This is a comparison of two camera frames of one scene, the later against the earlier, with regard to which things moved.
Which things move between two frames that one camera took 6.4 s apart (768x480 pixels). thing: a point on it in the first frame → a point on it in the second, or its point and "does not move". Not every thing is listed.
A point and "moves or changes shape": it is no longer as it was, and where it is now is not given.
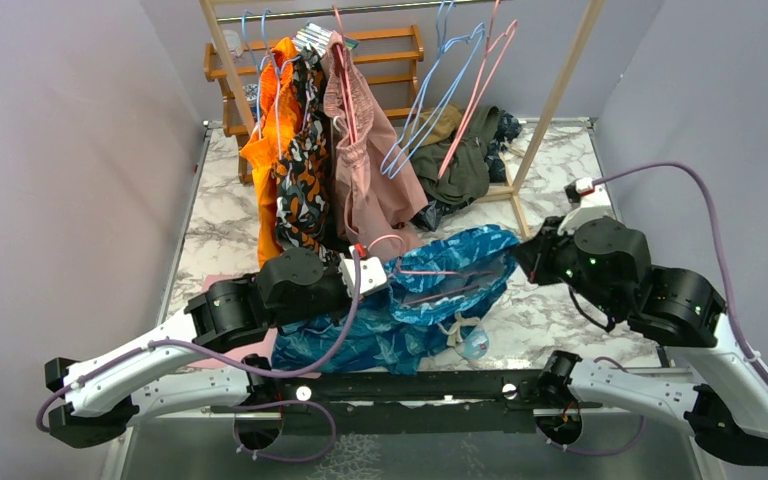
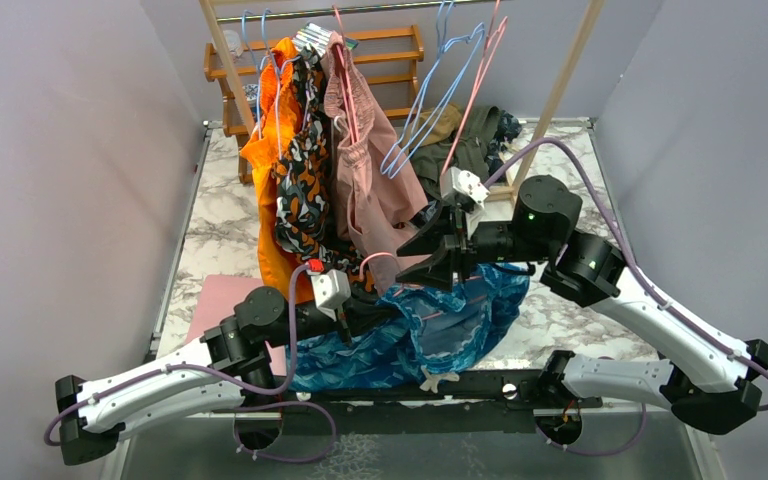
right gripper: [534, 252] → [439, 270]
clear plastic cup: [233, 42] does not move
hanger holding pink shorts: [346, 84] does not move
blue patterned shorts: [432, 288] moves or changes shape
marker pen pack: [318, 36] does not move
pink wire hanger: [489, 274] → [402, 290]
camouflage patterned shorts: [302, 171] does not move
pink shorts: [378, 175] does not move
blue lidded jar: [251, 92] does not move
